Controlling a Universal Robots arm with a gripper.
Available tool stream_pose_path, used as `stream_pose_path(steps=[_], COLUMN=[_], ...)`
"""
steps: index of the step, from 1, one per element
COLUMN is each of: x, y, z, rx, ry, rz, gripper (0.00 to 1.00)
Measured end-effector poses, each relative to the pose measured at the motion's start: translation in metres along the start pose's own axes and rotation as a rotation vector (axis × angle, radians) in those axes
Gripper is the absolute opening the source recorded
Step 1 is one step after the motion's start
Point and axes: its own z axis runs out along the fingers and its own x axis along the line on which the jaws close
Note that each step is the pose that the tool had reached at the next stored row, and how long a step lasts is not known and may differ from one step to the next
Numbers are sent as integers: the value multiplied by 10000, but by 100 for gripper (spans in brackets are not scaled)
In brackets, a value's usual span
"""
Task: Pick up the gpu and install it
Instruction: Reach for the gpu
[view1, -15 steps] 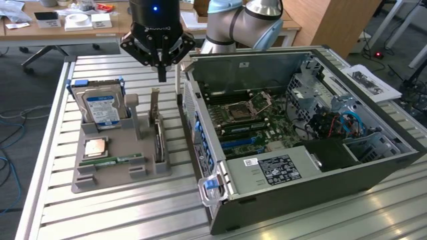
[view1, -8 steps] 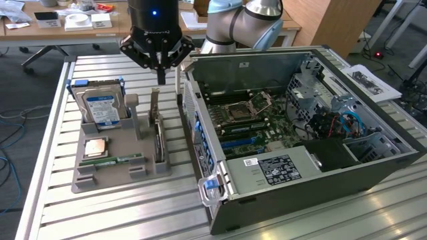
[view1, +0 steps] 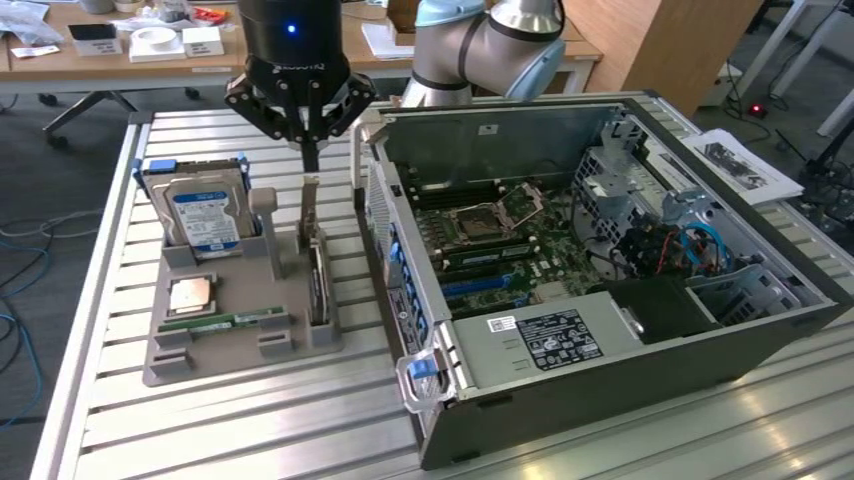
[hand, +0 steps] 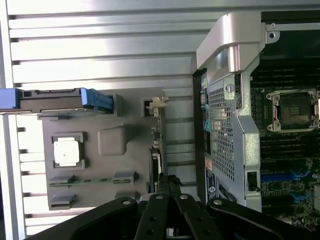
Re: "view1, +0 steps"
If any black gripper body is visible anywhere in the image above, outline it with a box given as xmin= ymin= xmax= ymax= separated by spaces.
xmin=238 ymin=0 xmax=354 ymax=110

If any graphics card with beige bracket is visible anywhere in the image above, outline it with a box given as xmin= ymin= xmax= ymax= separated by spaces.
xmin=298 ymin=173 xmax=334 ymax=326

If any white paper stack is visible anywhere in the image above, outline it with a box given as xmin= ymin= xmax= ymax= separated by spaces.
xmin=360 ymin=22 xmax=419 ymax=62

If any white labelled box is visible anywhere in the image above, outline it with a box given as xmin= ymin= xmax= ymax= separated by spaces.
xmin=180 ymin=25 xmax=226 ymax=59

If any red packet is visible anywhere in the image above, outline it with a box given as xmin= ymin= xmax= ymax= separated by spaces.
xmin=191 ymin=6 xmax=234 ymax=27

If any cardboard box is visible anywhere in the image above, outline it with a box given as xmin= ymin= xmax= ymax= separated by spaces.
xmin=386 ymin=0 xmax=428 ymax=35

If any flat white box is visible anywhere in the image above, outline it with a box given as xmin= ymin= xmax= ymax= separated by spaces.
xmin=127 ymin=40 xmax=189 ymax=64

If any white tape roll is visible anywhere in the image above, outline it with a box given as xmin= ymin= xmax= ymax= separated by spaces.
xmin=129 ymin=27 xmax=177 ymax=52

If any hard disk with blue label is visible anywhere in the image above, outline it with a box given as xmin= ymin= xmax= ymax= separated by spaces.
xmin=136 ymin=158 xmax=259 ymax=261

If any wooden desk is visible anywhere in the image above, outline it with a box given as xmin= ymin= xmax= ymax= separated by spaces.
xmin=0 ymin=0 xmax=606 ymax=109

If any black topped white box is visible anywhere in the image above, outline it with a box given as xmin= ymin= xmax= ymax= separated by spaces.
xmin=65 ymin=22 xmax=125 ymax=58

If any CPU socket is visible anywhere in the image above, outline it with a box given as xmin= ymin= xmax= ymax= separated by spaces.
xmin=447 ymin=202 xmax=520 ymax=247

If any socket cover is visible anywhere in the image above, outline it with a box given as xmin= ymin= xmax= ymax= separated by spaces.
xmin=496 ymin=180 xmax=547 ymax=232

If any small card with red print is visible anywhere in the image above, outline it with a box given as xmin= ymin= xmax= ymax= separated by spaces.
xmin=8 ymin=45 xmax=63 ymax=60

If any dark green RAM stick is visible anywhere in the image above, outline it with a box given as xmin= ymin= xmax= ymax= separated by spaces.
xmin=443 ymin=243 xmax=538 ymax=268

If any clear plastic bag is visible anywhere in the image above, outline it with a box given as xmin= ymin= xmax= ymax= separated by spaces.
xmin=0 ymin=0 xmax=69 ymax=45

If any grey parts rack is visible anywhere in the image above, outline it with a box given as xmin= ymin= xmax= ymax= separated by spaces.
xmin=141 ymin=187 xmax=347 ymax=389

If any CPU chip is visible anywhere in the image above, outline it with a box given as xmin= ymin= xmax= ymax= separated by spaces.
xmin=165 ymin=278 xmax=216 ymax=315

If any blue expansion slot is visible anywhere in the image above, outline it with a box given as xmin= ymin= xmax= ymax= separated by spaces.
xmin=440 ymin=271 xmax=516 ymax=297

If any green motherboard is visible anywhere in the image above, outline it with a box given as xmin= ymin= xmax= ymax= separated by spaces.
xmin=399 ymin=167 xmax=619 ymax=321

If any perforated metal drive cage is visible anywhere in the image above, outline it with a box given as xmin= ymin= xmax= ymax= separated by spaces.
xmin=571 ymin=144 xmax=669 ymax=236

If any light green RAM stick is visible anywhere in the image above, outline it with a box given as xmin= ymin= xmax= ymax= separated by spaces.
xmin=157 ymin=306 xmax=286 ymax=334

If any wooden cabinet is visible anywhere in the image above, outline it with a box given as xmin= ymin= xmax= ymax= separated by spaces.
xmin=556 ymin=0 xmax=767 ymax=117

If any grey power supply unit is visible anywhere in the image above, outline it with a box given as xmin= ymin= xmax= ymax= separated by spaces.
xmin=451 ymin=292 xmax=646 ymax=392

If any clear latch with blue tab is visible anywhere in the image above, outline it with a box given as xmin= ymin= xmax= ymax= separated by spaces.
xmin=395 ymin=348 xmax=460 ymax=414

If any printed paper stack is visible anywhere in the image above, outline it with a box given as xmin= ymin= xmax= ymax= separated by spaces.
xmin=653 ymin=128 xmax=806 ymax=207

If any open PC case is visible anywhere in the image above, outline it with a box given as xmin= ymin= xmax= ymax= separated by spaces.
xmin=350 ymin=88 xmax=841 ymax=472

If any silver disk bay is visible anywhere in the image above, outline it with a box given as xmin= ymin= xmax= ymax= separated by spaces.
xmin=685 ymin=263 xmax=802 ymax=327

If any black stand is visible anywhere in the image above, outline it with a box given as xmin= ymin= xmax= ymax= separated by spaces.
xmin=797 ymin=99 xmax=854 ymax=226

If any white floor cable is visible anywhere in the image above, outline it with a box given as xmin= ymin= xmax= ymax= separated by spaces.
xmin=0 ymin=208 xmax=103 ymax=240

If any blue floor cable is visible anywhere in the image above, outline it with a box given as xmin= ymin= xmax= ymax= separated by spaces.
xmin=0 ymin=239 xmax=52 ymax=431

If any blue wire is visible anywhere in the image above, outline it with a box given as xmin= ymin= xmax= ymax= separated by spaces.
xmin=678 ymin=221 xmax=737 ymax=275

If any white table frame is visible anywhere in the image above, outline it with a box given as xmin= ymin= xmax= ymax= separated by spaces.
xmin=731 ymin=0 xmax=854 ymax=137

